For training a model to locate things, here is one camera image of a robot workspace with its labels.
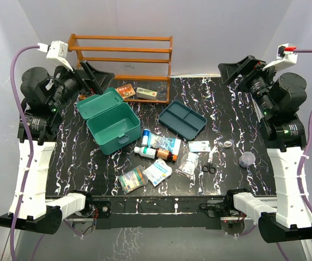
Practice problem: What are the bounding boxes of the small blue-capped bottle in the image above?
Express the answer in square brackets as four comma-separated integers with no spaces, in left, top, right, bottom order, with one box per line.
[141,129,150,147]

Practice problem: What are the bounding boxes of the white blue cotton packet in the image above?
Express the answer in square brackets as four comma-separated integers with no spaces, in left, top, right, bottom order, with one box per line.
[142,159,172,187]

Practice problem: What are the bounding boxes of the orange wooden shelf rack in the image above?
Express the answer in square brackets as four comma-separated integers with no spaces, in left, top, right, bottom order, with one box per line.
[68,34,173,104]

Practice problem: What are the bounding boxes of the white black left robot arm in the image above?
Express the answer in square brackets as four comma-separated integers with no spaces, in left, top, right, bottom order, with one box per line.
[0,60,115,234]

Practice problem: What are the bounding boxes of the black handled scissors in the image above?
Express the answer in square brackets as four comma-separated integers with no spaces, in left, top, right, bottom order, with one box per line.
[202,161,216,174]

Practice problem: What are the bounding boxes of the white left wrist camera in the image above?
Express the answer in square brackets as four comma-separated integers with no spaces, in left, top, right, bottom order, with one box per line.
[38,40,73,71]

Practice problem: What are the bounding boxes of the green plastic medicine box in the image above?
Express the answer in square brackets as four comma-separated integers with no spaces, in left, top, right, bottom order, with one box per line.
[76,88,141,155]

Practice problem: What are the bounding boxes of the orange pill box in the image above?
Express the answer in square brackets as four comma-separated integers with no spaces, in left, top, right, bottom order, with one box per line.
[116,84,136,100]

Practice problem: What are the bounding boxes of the small white blue card packet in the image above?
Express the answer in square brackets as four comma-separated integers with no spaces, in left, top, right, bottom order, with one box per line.
[188,140,211,153]

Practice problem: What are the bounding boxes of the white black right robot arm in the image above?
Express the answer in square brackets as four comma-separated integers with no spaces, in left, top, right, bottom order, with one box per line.
[218,55,312,243]

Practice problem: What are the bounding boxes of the blue white mask packet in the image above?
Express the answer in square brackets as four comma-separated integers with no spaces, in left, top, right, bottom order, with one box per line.
[148,133,182,155]

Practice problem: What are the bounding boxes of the blue divided tray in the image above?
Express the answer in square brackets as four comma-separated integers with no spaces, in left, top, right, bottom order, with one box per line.
[159,101,207,141]

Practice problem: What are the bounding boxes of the round clear container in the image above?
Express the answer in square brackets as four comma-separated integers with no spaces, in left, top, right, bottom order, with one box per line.
[238,152,256,168]

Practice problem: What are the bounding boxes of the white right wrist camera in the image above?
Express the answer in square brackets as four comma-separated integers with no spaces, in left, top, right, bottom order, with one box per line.
[263,43,298,72]

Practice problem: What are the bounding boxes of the white green medicine box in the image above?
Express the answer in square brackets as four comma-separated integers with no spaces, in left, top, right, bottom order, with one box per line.
[136,87,158,101]

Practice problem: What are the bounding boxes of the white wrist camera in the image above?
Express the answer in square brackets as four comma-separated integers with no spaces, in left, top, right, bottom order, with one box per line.
[38,40,73,71]
[263,43,298,72]

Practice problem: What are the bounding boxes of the clear bag of swabs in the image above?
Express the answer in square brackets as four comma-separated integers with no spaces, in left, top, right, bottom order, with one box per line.
[176,152,199,179]

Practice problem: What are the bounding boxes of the white green-label bottle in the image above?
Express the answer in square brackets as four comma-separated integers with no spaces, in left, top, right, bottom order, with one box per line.
[134,147,157,159]

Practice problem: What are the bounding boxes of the brown orange-label bottle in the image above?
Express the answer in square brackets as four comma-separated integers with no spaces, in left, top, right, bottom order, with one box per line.
[156,148,178,162]

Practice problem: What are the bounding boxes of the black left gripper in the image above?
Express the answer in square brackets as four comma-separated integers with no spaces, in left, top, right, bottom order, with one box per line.
[47,60,114,111]

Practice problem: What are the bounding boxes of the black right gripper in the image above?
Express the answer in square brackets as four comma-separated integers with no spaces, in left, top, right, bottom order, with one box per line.
[219,56,282,116]

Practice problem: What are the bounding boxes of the green orange gauze packet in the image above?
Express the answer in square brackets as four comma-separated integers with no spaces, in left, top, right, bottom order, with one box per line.
[118,165,148,195]

